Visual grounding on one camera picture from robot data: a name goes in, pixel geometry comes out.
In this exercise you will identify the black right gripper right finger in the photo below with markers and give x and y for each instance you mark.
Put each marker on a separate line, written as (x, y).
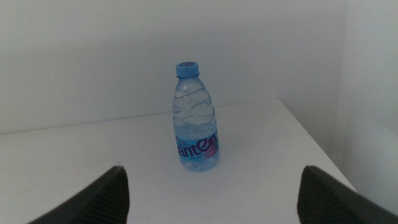
(326, 202)

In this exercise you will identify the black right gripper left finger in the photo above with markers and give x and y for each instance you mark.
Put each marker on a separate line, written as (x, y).
(102, 205)

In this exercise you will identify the clear water bottle blue cap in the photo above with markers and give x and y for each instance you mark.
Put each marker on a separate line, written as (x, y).
(194, 124)

